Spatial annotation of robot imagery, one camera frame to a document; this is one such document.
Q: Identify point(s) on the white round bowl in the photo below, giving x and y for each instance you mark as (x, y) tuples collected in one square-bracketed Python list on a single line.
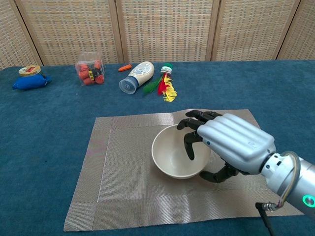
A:
[(172, 159)]

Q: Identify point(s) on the blue fish toy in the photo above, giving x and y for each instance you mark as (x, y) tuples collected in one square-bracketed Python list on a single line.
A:
[(30, 82)]

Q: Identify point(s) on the white mayonnaise squeeze bottle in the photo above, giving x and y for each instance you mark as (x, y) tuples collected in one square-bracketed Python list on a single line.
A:
[(140, 75)]

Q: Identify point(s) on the small yellow-lid jar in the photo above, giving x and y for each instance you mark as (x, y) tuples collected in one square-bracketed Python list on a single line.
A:
[(29, 70)]

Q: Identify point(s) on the small orange plastic piece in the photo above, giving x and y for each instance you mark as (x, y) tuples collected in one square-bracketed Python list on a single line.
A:
[(125, 68)]

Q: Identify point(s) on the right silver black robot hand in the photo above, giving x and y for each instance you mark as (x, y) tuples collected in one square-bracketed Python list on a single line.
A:
[(238, 142)]

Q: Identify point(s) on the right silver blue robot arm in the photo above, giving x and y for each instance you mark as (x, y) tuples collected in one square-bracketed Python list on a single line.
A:
[(305, 182)]

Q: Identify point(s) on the clear box with orange caps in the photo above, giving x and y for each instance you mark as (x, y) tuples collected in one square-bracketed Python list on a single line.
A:
[(89, 71)]

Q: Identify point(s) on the colourful feather shuttlecock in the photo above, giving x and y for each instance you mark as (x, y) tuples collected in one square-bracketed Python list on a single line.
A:
[(165, 84)]

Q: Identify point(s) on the beige woven placemat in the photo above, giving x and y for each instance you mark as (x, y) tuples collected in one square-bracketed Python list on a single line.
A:
[(128, 172)]

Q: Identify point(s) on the woven bamboo folding screen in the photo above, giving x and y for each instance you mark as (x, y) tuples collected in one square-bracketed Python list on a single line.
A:
[(167, 29)]

